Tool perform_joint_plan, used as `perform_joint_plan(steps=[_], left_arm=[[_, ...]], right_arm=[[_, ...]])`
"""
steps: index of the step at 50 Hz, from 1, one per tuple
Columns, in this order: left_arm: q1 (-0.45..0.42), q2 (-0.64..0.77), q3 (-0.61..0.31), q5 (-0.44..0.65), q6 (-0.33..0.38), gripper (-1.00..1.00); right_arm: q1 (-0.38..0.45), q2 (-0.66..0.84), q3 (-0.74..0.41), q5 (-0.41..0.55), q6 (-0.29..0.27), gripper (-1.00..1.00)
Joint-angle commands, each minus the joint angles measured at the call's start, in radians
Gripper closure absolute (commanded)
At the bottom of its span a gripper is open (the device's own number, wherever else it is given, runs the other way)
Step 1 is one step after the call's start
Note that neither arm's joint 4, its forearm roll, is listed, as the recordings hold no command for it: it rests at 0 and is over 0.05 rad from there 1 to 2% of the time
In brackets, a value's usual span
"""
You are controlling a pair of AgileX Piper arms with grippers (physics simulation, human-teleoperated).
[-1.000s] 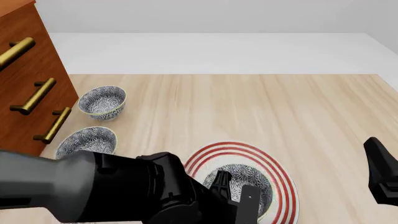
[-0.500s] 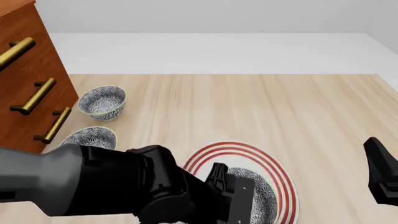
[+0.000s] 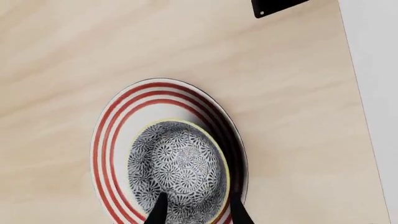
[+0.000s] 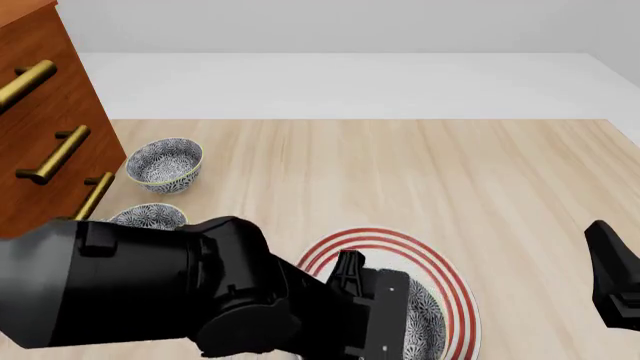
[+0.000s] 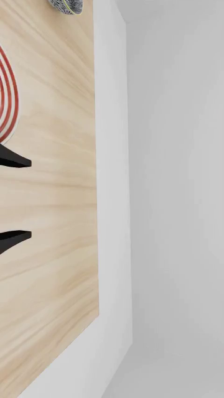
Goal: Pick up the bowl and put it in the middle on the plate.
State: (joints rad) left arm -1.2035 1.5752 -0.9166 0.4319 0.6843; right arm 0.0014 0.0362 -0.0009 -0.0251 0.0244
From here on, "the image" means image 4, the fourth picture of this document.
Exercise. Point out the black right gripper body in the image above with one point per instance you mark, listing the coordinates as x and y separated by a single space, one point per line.
622 311

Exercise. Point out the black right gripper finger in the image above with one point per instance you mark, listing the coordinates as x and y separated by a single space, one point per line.
607 258

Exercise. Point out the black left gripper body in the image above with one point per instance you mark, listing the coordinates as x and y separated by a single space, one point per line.
385 311

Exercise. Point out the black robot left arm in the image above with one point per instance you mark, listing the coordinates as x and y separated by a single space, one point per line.
150 277

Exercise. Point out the black white patterned bowl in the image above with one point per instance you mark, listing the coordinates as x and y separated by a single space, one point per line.
425 322
147 216
165 165

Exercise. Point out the white plate with red rings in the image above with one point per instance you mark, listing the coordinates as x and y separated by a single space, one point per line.
450 273

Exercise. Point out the red-brown wooden cabinet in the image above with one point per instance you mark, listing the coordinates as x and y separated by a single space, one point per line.
45 123

